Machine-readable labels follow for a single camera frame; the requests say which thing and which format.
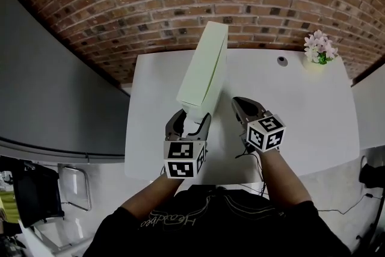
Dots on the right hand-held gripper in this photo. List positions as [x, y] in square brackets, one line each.
[266, 134]

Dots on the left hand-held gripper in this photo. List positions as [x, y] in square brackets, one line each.
[180, 159]

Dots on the pale green box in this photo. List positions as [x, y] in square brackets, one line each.
[204, 69]

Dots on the person's left forearm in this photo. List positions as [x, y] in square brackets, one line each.
[150, 198]

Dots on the person's right forearm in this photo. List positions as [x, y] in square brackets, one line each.
[285, 183]

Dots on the white desk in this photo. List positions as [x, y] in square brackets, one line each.
[300, 114]

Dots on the potted white flower plant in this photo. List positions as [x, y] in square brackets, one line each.
[319, 45]

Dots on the person's black printed shirt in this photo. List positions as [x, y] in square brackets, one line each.
[216, 228]

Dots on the grey refrigerator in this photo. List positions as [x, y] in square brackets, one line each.
[45, 84]

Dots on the black chair with chrome frame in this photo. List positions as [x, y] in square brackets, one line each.
[39, 192]

